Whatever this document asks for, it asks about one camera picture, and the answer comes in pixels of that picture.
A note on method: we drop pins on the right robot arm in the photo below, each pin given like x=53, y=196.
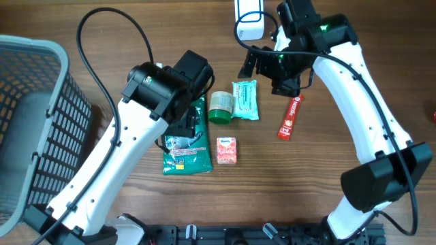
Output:
x=391, y=164

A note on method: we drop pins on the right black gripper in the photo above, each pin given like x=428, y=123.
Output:
x=288, y=86

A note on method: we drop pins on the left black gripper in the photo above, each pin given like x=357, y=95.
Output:
x=187, y=129

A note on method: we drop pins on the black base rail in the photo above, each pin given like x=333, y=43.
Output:
x=238, y=234

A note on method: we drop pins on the red coffee stick sachet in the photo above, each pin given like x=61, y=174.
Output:
x=290, y=117

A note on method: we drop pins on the white barcode scanner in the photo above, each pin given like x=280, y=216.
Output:
x=251, y=25

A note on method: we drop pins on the green snack bag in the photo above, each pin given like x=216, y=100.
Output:
x=189, y=155

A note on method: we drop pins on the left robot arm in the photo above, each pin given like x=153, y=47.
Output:
x=155, y=98

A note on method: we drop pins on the green lid white jar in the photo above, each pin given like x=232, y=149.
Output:
x=221, y=108

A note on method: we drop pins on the light teal tissue pack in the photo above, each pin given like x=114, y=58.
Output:
x=245, y=100

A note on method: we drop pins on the grey plastic mesh basket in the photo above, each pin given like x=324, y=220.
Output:
x=45, y=121

